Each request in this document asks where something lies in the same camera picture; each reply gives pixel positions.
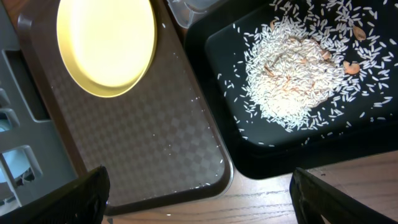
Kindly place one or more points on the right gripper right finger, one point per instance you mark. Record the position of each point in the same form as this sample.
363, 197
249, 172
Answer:
315, 201

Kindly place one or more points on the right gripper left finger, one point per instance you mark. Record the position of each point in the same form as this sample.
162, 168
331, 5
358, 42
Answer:
80, 201

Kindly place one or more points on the rice food scraps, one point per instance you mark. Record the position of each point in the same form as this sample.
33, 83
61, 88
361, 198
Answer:
292, 69

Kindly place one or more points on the grey plastic dish rack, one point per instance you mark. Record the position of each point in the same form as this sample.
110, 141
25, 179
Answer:
33, 159

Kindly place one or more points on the black rectangular tray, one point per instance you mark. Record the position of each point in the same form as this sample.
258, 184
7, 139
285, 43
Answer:
259, 149

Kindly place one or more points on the dark brown serving tray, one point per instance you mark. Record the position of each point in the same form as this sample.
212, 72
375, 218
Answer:
158, 141

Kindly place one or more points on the yellow round plate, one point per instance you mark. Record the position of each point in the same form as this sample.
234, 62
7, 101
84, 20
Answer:
107, 46

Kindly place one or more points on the clear plastic bin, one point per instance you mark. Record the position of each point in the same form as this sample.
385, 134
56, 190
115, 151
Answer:
187, 12

